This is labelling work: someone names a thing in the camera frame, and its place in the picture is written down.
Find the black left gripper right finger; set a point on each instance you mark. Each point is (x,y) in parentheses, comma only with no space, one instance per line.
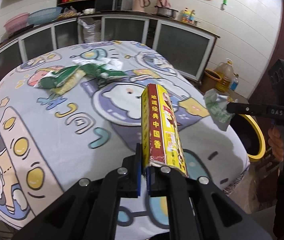
(198,209)

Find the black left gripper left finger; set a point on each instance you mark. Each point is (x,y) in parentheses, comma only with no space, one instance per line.
(89,209)

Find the fingers of the black right gripper view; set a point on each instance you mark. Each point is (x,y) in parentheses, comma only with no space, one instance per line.
(241,108)

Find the green white wrapper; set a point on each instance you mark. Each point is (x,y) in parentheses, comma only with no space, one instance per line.
(216,105)

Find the red yellow seasoning box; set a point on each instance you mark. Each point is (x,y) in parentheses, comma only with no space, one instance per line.
(161,145)

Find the green white snack bag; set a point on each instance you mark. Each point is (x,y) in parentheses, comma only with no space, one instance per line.
(56,78)

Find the green white milk carton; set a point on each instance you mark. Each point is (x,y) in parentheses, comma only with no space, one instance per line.
(103,68)

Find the yellow rimmed trash bin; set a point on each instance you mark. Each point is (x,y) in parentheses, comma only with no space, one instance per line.
(250,135)

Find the white kitchen base cabinet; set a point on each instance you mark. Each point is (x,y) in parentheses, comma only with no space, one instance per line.
(186,46)

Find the person's right hand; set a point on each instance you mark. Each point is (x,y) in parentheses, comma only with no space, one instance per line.
(276,143)

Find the blue water bottle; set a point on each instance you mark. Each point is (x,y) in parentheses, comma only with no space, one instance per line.
(234,82)

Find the large cooking oil bottle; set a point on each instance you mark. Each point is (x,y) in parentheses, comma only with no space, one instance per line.
(225,71)

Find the brown plastic bucket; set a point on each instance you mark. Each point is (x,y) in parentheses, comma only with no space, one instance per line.
(209,80)

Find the yellow detergent bottle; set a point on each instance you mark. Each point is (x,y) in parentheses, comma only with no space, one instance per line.
(186,16)

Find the steel cooking pot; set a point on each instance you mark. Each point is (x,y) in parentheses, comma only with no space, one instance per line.
(166,12)

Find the pink thermos jug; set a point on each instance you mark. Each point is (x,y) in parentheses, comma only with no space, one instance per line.
(139,5)

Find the black microwave oven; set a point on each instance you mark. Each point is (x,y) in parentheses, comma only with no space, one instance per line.
(113,5)

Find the white sack under counter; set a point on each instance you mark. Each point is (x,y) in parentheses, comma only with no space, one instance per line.
(91,29)

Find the blue plastic basin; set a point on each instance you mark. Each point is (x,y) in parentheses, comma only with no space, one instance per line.
(44,16)

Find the pink plastic basin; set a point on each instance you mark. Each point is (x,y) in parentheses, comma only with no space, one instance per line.
(16,23)

